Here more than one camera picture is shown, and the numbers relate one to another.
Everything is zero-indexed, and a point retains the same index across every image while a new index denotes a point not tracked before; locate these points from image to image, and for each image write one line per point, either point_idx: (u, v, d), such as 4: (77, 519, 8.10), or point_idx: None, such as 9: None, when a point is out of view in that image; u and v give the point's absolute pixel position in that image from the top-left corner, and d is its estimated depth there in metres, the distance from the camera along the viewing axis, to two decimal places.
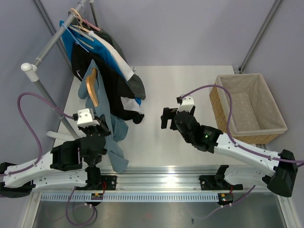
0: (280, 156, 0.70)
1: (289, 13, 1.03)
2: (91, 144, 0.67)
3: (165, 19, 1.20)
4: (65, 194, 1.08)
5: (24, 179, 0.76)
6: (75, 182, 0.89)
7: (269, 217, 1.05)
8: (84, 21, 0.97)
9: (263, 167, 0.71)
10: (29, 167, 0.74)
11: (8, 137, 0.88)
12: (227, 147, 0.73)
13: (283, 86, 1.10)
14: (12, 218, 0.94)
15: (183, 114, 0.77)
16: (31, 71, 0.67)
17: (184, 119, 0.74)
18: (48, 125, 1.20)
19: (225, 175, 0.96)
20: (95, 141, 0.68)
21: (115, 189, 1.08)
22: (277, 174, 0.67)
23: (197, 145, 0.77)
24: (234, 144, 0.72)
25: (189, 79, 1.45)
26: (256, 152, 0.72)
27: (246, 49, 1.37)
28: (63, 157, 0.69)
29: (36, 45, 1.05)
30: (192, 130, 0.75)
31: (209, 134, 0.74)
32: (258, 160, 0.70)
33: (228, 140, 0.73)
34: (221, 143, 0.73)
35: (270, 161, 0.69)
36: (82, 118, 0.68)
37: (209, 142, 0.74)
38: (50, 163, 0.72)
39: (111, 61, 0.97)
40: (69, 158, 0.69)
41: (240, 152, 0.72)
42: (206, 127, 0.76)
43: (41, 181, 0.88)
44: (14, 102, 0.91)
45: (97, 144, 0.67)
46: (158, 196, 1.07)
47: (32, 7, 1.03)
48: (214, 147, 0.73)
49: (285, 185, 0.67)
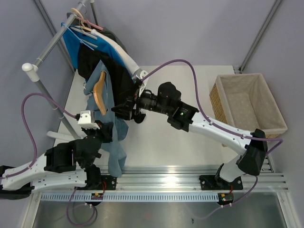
0: (251, 134, 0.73)
1: (289, 13, 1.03)
2: (86, 147, 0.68)
3: (165, 19, 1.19)
4: (66, 194, 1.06)
5: (22, 182, 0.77)
6: (74, 182, 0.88)
7: (268, 217, 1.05)
8: (85, 21, 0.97)
9: (233, 146, 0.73)
10: (24, 170, 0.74)
11: (8, 137, 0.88)
12: (202, 126, 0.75)
13: (283, 86, 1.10)
14: (13, 219, 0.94)
15: (168, 88, 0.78)
16: (31, 71, 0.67)
17: (169, 94, 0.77)
18: (48, 125, 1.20)
19: (221, 172, 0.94)
20: (90, 145, 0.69)
21: (115, 189, 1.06)
22: (248, 152, 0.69)
23: (173, 122, 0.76)
24: (209, 122, 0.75)
25: (189, 80, 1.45)
26: (230, 130, 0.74)
27: (246, 48, 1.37)
28: (57, 159, 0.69)
29: (36, 45, 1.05)
30: (173, 107, 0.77)
31: (185, 111, 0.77)
32: (231, 138, 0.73)
33: (203, 119, 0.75)
34: (195, 120, 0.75)
35: (243, 140, 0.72)
36: (82, 119, 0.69)
37: (185, 119, 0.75)
38: (44, 166, 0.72)
39: (116, 57, 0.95)
40: (63, 160, 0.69)
41: (213, 130, 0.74)
42: (184, 105, 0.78)
43: (40, 182, 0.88)
44: (14, 102, 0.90)
45: (91, 147, 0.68)
46: (157, 196, 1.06)
47: (32, 6, 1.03)
48: (189, 124, 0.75)
49: (254, 163, 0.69)
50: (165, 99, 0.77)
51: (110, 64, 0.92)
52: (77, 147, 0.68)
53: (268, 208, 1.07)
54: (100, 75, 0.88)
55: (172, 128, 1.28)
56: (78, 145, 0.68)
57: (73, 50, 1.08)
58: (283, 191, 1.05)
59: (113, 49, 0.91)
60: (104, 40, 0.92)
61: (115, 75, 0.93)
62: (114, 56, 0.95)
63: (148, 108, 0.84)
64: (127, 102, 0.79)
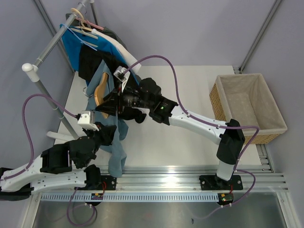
0: (226, 124, 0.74)
1: (289, 13, 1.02)
2: (80, 147, 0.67)
3: (165, 19, 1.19)
4: (66, 194, 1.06)
5: (20, 184, 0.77)
6: (74, 182, 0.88)
7: (268, 216, 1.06)
8: (85, 21, 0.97)
9: (211, 136, 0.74)
10: (20, 172, 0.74)
11: (8, 137, 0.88)
12: (180, 118, 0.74)
13: (283, 86, 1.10)
14: (12, 219, 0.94)
15: (150, 83, 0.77)
16: (32, 71, 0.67)
17: (150, 89, 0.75)
18: (48, 125, 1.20)
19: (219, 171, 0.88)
20: (85, 145, 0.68)
21: (115, 189, 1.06)
22: (222, 140, 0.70)
23: (154, 117, 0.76)
24: (186, 114, 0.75)
25: (189, 79, 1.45)
26: (206, 121, 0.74)
27: (246, 49, 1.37)
28: (52, 160, 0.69)
29: (36, 46, 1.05)
30: (154, 101, 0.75)
31: (166, 106, 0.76)
32: (207, 129, 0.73)
33: (181, 111, 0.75)
34: (174, 113, 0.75)
35: (218, 129, 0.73)
36: (82, 119, 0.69)
37: (165, 113, 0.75)
38: (40, 167, 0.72)
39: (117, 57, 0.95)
40: (59, 161, 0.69)
41: (190, 122, 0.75)
42: (165, 99, 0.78)
43: (40, 183, 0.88)
44: (14, 102, 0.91)
45: (86, 147, 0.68)
46: (157, 196, 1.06)
47: (32, 6, 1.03)
48: (168, 118, 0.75)
49: (230, 151, 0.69)
50: (146, 94, 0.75)
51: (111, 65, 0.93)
52: (72, 147, 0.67)
53: (268, 208, 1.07)
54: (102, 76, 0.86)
55: (171, 128, 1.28)
56: (72, 145, 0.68)
57: (73, 50, 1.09)
58: (283, 192, 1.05)
59: (115, 48, 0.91)
60: (104, 39, 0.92)
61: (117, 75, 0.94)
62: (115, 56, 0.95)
63: (131, 105, 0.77)
64: (111, 97, 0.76)
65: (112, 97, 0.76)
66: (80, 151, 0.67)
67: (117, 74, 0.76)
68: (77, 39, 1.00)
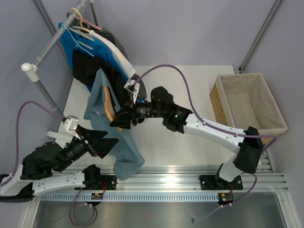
0: (244, 132, 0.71)
1: (289, 12, 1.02)
2: (43, 155, 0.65)
3: (165, 19, 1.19)
4: (68, 194, 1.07)
5: (14, 189, 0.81)
6: (72, 184, 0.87)
7: (268, 216, 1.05)
8: (85, 21, 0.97)
9: (229, 145, 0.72)
10: (10, 179, 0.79)
11: (8, 137, 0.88)
12: (195, 126, 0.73)
13: (283, 86, 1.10)
14: (13, 218, 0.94)
15: (161, 91, 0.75)
16: (31, 71, 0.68)
17: (162, 98, 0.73)
18: (48, 125, 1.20)
19: (220, 172, 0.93)
20: (47, 152, 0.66)
21: (115, 189, 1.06)
22: (241, 149, 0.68)
23: (169, 125, 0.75)
24: (202, 122, 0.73)
25: (189, 79, 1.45)
26: (223, 129, 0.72)
27: (246, 48, 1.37)
28: (29, 167, 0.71)
29: (36, 46, 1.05)
30: (167, 110, 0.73)
31: (180, 114, 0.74)
32: (225, 137, 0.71)
33: (196, 119, 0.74)
34: (189, 122, 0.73)
35: (235, 137, 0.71)
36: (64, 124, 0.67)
37: (179, 121, 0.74)
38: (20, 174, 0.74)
39: (112, 59, 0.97)
40: (33, 167, 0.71)
41: (206, 131, 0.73)
42: (178, 107, 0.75)
43: (40, 186, 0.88)
44: (14, 102, 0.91)
45: (48, 154, 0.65)
46: (157, 196, 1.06)
47: (32, 6, 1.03)
48: (184, 126, 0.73)
49: (249, 160, 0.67)
50: (158, 102, 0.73)
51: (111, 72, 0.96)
52: (36, 155, 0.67)
53: (268, 208, 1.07)
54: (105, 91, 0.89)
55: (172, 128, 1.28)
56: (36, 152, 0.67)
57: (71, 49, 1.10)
58: (283, 192, 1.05)
59: (109, 51, 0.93)
60: (100, 42, 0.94)
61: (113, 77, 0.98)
62: (109, 59, 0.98)
63: (145, 115, 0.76)
64: (124, 110, 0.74)
65: (125, 110, 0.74)
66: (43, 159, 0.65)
67: (127, 87, 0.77)
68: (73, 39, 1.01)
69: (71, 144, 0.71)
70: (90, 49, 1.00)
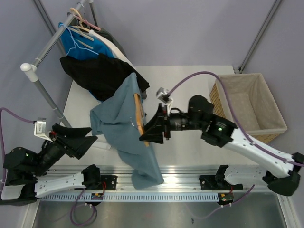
0: (294, 159, 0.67)
1: (289, 13, 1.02)
2: (11, 162, 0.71)
3: (165, 20, 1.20)
4: (66, 194, 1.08)
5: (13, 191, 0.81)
6: (72, 185, 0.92)
7: (268, 216, 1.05)
8: (84, 21, 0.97)
9: (280, 170, 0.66)
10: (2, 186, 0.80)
11: (8, 137, 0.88)
12: (242, 145, 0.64)
13: (283, 86, 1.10)
14: (13, 219, 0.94)
15: (199, 99, 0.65)
16: (30, 71, 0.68)
17: (201, 108, 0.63)
18: (48, 126, 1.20)
19: (226, 175, 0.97)
20: (15, 159, 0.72)
21: (115, 189, 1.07)
22: (291, 178, 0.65)
23: (209, 140, 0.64)
24: (251, 142, 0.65)
25: (189, 79, 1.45)
26: (273, 153, 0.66)
27: (246, 48, 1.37)
28: (9, 175, 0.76)
29: (35, 46, 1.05)
30: (206, 121, 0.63)
31: (223, 127, 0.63)
32: (274, 163, 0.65)
33: (242, 137, 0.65)
34: (235, 138, 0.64)
35: (285, 164, 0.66)
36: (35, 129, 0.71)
37: (223, 136, 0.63)
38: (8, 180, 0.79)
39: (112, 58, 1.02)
40: (13, 175, 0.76)
41: (255, 152, 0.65)
42: (218, 118, 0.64)
43: (41, 188, 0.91)
44: (14, 103, 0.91)
45: (15, 160, 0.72)
46: (157, 196, 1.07)
47: (32, 6, 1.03)
48: (228, 142, 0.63)
49: (291, 185, 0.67)
50: (197, 114, 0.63)
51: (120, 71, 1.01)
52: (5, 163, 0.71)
53: (268, 208, 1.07)
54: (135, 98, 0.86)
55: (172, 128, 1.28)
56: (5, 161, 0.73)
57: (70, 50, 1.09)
58: None
59: (110, 50, 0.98)
60: (101, 42, 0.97)
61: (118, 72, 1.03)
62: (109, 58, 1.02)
63: (180, 128, 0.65)
64: (157, 122, 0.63)
65: (158, 123, 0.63)
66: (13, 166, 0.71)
67: (161, 96, 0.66)
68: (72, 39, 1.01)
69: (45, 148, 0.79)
70: (90, 49, 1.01)
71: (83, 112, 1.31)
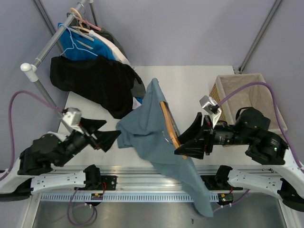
0: None
1: (289, 13, 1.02)
2: (42, 147, 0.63)
3: (165, 20, 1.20)
4: (65, 194, 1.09)
5: (12, 185, 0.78)
6: (73, 183, 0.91)
7: (269, 216, 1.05)
8: (84, 21, 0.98)
9: None
10: (5, 175, 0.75)
11: (7, 137, 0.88)
12: (291, 169, 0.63)
13: (284, 86, 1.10)
14: (12, 219, 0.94)
15: (255, 115, 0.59)
16: (30, 71, 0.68)
17: (258, 124, 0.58)
18: (48, 125, 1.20)
19: (230, 178, 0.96)
20: (46, 144, 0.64)
21: (115, 189, 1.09)
22: None
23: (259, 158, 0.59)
24: (298, 166, 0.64)
25: (190, 79, 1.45)
26: None
27: (246, 49, 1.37)
28: (27, 162, 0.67)
29: (35, 46, 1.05)
30: (258, 139, 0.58)
31: (277, 147, 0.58)
32: None
33: (292, 161, 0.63)
34: (286, 161, 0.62)
35: None
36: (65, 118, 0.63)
37: (275, 156, 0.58)
38: (17, 170, 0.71)
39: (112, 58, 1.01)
40: (33, 163, 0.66)
41: (299, 176, 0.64)
42: (274, 137, 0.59)
43: (39, 184, 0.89)
44: (13, 102, 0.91)
45: (46, 146, 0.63)
46: (157, 196, 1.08)
47: (32, 7, 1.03)
48: (276, 162, 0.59)
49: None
50: (249, 130, 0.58)
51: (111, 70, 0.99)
52: (33, 149, 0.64)
53: (269, 208, 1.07)
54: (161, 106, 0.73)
55: None
56: (33, 147, 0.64)
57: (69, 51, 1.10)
58: None
59: (111, 50, 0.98)
60: (101, 42, 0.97)
61: (117, 74, 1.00)
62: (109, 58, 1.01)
63: (223, 142, 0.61)
64: (201, 137, 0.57)
65: (201, 136, 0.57)
66: (42, 151, 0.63)
67: (208, 107, 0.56)
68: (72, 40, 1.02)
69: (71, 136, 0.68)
70: (90, 49, 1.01)
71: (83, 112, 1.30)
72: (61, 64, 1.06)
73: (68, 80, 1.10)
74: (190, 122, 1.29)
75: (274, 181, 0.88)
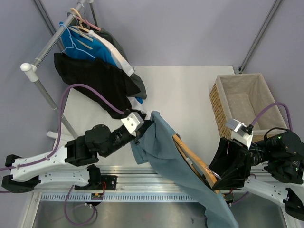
0: None
1: (289, 13, 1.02)
2: (95, 137, 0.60)
3: (166, 20, 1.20)
4: (63, 194, 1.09)
5: (33, 174, 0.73)
6: (78, 180, 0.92)
7: (269, 216, 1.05)
8: (84, 21, 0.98)
9: None
10: (42, 160, 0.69)
11: (8, 137, 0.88)
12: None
13: (284, 86, 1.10)
14: (12, 219, 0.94)
15: (293, 139, 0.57)
16: (30, 71, 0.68)
17: (297, 149, 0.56)
18: (48, 125, 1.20)
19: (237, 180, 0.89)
20: (100, 134, 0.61)
21: (115, 189, 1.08)
22: None
23: (280, 175, 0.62)
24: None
25: (189, 79, 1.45)
26: None
27: (246, 49, 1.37)
28: (78, 151, 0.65)
29: (35, 46, 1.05)
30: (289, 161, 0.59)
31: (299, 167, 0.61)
32: None
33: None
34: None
35: None
36: (126, 122, 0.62)
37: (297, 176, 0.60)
38: (65, 157, 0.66)
39: (110, 60, 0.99)
40: (83, 153, 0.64)
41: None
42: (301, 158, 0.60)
43: (46, 176, 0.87)
44: (13, 102, 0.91)
45: (100, 136, 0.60)
46: (157, 196, 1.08)
47: (31, 7, 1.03)
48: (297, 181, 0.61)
49: None
50: (285, 152, 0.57)
51: (108, 71, 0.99)
52: (87, 138, 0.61)
53: (268, 208, 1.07)
54: (175, 139, 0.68)
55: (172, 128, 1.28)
56: (87, 136, 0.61)
57: (69, 50, 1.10)
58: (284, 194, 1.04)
59: (109, 51, 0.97)
60: (99, 42, 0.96)
61: (114, 76, 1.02)
62: (107, 60, 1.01)
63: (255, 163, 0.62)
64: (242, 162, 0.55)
65: (242, 163, 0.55)
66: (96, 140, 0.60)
67: (242, 129, 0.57)
68: (73, 39, 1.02)
69: (121, 129, 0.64)
70: (90, 49, 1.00)
71: (83, 112, 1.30)
72: (62, 61, 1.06)
73: (69, 75, 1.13)
74: (190, 122, 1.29)
75: (280, 190, 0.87)
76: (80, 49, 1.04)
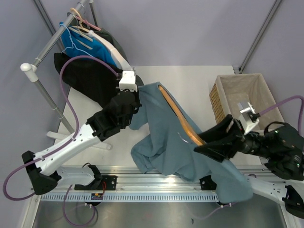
0: None
1: (289, 13, 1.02)
2: (124, 100, 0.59)
3: (166, 20, 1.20)
4: (61, 194, 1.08)
5: (62, 161, 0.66)
6: (86, 176, 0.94)
7: (269, 217, 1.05)
8: (84, 21, 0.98)
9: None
10: (69, 141, 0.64)
11: (7, 137, 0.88)
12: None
13: (284, 86, 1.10)
14: (12, 219, 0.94)
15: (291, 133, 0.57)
16: (30, 71, 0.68)
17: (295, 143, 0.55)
18: (48, 125, 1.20)
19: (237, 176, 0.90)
20: (124, 97, 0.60)
21: (115, 189, 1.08)
22: None
23: (280, 172, 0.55)
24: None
25: (189, 79, 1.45)
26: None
27: (246, 49, 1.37)
28: (102, 124, 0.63)
29: (34, 46, 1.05)
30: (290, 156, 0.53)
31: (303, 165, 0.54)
32: None
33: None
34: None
35: None
36: (125, 78, 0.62)
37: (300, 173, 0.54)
38: (92, 131, 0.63)
39: (110, 60, 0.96)
40: (108, 124, 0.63)
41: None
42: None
43: (63, 173, 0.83)
44: (13, 102, 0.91)
45: (128, 98, 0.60)
46: (157, 196, 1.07)
47: (31, 7, 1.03)
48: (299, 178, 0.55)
49: None
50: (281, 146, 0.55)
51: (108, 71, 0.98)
52: (115, 103, 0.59)
53: (269, 208, 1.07)
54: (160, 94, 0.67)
55: None
56: (114, 101, 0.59)
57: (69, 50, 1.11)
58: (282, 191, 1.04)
59: (108, 51, 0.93)
60: (99, 42, 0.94)
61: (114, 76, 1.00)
62: (107, 60, 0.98)
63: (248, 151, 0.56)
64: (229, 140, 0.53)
65: (229, 141, 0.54)
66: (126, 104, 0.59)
67: (247, 114, 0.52)
68: (73, 39, 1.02)
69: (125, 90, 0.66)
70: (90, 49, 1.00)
71: (83, 112, 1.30)
72: (62, 61, 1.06)
73: (69, 75, 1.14)
74: None
75: (279, 188, 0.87)
76: (80, 49, 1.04)
